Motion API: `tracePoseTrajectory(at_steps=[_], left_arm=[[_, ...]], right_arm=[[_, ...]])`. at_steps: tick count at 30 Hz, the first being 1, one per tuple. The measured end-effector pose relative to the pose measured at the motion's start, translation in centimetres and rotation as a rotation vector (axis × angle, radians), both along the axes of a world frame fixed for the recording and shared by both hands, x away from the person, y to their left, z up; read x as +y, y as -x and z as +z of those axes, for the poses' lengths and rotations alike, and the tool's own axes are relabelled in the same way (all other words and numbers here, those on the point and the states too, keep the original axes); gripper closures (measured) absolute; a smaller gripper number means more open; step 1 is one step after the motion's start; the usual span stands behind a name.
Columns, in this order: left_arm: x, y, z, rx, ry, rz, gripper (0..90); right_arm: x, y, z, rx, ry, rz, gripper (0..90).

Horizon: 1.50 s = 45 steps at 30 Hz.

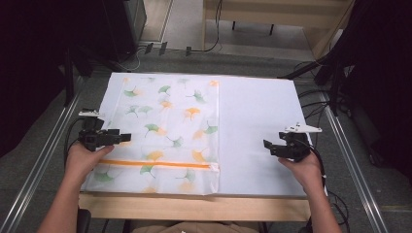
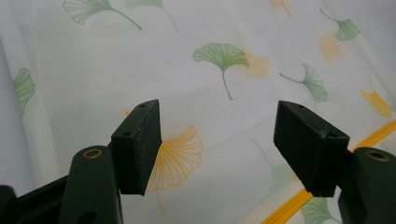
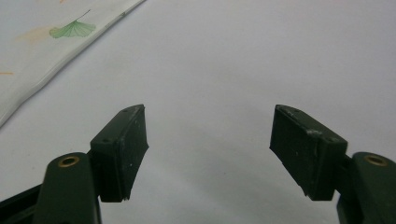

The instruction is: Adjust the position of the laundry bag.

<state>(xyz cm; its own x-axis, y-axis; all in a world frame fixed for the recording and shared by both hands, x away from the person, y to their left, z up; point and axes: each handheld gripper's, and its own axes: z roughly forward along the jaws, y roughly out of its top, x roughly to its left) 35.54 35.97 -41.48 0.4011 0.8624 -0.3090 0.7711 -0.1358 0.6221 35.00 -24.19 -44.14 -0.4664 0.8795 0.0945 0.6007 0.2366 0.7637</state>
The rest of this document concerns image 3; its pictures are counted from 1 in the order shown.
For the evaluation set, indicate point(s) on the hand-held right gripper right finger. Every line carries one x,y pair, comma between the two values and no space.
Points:
306,155

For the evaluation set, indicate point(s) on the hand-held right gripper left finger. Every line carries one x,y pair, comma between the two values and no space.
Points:
120,152

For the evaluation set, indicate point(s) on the white leaf-print pillowcase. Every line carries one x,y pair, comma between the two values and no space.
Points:
37,49

